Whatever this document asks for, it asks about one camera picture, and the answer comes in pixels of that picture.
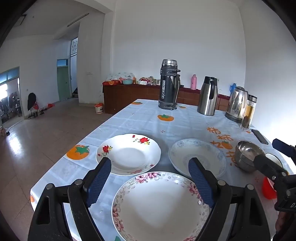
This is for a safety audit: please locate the stainless steel carafe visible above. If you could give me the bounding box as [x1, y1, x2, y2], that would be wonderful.
[197, 76, 218, 116]

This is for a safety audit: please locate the stainless steel electric kettle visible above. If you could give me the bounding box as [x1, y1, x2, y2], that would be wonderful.
[225, 86, 249, 123]

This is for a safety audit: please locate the red plastic bowl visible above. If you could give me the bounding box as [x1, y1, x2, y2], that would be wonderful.
[262, 177, 277, 200]

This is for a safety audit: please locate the black vacuum flask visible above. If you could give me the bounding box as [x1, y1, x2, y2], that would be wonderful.
[158, 59, 181, 110]

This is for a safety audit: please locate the stainless steel bowl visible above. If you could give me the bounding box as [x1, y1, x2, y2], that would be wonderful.
[235, 140, 265, 172]

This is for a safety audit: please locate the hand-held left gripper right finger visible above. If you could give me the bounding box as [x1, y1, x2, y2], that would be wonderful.
[188, 157, 271, 241]

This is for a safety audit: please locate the mesh food cover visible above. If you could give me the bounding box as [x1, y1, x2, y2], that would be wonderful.
[106, 72, 137, 82]

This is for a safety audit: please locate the pile of colourful cloth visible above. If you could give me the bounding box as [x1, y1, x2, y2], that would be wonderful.
[139, 76, 161, 86]

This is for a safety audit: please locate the black smartphone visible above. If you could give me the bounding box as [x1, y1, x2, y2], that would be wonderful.
[251, 129, 269, 145]

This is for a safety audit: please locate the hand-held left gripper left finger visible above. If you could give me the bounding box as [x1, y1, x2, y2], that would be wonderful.
[28, 157, 112, 241]

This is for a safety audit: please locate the person's right hand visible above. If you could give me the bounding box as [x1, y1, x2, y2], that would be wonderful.
[275, 211, 294, 235]

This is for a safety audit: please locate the brown wooden cabinet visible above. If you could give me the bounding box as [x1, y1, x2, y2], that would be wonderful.
[103, 83, 232, 114]

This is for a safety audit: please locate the persimmon printed tablecloth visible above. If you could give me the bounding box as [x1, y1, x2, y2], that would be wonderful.
[30, 99, 296, 241]

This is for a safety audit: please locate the white plate with pink floral rim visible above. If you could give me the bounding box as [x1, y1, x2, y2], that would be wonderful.
[111, 171, 212, 241]

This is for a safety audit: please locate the black chair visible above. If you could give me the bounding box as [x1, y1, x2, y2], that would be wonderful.
[27, 93, 40, 118]

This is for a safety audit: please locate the white plate with red flowers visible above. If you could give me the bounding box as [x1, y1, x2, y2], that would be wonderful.
[96, 134, 161, 175]

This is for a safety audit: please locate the fluorescent light tube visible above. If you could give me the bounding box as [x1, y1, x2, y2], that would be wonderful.
[67, 13, 89, 27]

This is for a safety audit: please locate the green door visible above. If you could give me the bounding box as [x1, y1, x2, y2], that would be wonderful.
[57, 66, 70, 101]

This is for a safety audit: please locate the white plate with blue pattern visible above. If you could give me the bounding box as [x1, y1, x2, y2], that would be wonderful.
[168, 138, 227, 179]

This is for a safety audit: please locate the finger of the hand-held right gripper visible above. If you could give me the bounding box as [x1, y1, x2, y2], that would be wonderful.
[253, 154, 289, 183]
[272, 138, 296, 166]

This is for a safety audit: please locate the glass tea bottle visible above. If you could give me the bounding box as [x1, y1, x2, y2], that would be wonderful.
[240, 95, 258, 130]

